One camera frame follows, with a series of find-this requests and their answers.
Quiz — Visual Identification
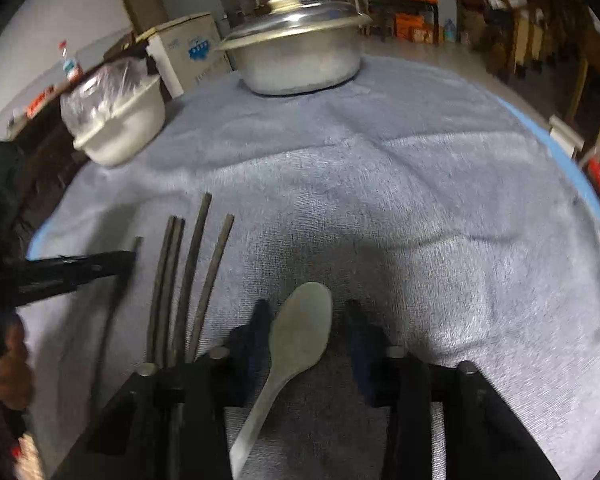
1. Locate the clear plastic bag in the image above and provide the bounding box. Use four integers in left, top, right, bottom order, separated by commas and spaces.
60, 57, 158, 136

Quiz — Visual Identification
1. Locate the white enamel pot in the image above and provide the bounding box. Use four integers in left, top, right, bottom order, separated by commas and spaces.
72, 72, 167, 167

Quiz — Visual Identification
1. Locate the white box with blue print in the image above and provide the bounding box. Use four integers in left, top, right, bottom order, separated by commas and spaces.
147, 12, 232, 98

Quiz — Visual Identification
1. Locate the grey towel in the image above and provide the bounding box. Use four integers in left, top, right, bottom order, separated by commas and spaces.
27, 55, 600, 480

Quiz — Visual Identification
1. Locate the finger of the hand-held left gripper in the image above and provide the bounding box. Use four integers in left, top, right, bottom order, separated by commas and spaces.
10, 251, 137, 308

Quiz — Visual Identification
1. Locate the grey-green rice spoon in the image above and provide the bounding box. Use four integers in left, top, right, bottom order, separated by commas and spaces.
229, 281, 333, 480

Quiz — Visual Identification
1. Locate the wooden side table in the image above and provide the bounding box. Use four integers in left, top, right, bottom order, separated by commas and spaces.
367, 0, 441, 45

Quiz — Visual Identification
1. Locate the carved dark wooden chair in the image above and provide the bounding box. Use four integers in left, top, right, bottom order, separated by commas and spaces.
7, 100, 93, 246

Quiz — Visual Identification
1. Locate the white stool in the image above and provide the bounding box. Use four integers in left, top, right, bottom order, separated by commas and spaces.
549, 115, 587, 159

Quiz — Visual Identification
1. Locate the plastic bottle with red cap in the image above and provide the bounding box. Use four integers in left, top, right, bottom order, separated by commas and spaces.
59, 40, 84, 84

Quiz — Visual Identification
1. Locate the red and white packet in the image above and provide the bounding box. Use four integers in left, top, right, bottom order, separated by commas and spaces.
26, 87, 57, 117

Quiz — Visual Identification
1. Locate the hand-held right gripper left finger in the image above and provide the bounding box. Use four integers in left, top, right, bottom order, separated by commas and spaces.
50, 300, 276, 480

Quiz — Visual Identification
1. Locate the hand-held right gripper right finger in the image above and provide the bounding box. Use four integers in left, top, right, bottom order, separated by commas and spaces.
342, 300, 561, 480

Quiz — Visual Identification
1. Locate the aluminium pot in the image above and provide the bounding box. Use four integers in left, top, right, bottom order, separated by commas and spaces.
235, 25, 363, 96

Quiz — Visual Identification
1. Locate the blue table mat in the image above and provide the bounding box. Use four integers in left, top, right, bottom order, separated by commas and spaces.
27, 97, 600, 261

